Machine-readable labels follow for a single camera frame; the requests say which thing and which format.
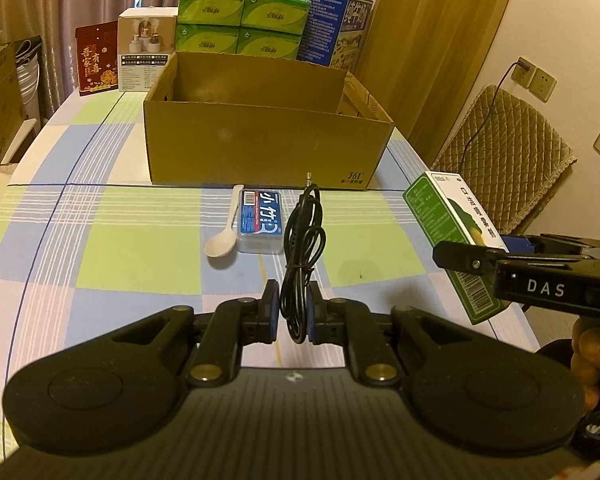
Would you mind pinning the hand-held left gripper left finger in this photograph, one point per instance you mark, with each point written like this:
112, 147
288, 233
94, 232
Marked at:
274, 310

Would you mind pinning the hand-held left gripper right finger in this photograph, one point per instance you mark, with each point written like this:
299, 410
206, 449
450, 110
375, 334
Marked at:
311, 315

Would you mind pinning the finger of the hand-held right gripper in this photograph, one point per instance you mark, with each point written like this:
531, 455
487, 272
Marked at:
465, 257
520, 245

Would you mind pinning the green medicine box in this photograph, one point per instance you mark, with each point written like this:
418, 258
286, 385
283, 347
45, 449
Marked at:
440, 210

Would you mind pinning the brown cardboard box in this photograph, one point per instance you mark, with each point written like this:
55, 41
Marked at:
260, 140

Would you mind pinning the plaid cloth desktop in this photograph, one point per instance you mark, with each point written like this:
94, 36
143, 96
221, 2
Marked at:
130, 260

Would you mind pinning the person's right hand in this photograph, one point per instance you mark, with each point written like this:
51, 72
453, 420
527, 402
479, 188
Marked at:
587, 360

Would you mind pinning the white plastic spoon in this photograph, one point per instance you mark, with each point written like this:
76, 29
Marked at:
220, 245

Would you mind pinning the quilted chair cushion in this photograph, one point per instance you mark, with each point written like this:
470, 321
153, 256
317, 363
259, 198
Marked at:
505, 160

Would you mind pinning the blue toothpick box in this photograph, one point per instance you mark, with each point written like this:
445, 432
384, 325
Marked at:
260, 222

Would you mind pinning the blue milk carton case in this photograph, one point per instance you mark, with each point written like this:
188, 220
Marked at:
325, 30

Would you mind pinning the white product box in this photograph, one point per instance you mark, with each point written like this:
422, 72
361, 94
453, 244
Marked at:
142, 55

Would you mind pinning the red gift box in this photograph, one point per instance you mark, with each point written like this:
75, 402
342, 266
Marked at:
96, 60

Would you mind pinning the stack of metal bowls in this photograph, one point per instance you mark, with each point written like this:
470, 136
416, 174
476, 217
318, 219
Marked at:
29, 75

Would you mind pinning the plain brown carton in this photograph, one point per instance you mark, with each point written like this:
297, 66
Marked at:
0, 105

